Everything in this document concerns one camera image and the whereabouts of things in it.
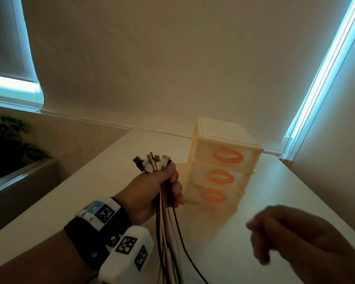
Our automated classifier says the person's left hand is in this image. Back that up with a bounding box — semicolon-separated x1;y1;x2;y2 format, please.
112;162;186;227

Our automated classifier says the person's right hand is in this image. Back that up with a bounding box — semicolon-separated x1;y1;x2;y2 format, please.
245;205;355;284

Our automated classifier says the orange cable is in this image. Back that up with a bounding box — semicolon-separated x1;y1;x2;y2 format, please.
161;185;171;284

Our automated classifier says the cream white USB cable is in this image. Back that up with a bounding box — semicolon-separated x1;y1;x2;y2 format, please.
142;159;163;284

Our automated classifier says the black cable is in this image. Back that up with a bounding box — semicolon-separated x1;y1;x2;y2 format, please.
165;159;210;284

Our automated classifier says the cream three-drawer organiser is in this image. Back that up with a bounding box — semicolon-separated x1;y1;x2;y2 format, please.
185;116;264;214

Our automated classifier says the person's left forearm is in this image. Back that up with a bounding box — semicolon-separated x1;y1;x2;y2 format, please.
0;230;96;284

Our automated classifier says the bright narrow window strip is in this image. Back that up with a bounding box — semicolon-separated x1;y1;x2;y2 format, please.
280;0;355;162

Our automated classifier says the bright window corner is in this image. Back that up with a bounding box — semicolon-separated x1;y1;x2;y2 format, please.
0;0;45;113

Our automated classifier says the beaded blind pull chain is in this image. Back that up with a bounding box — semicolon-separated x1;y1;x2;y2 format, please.
280;0;355;162

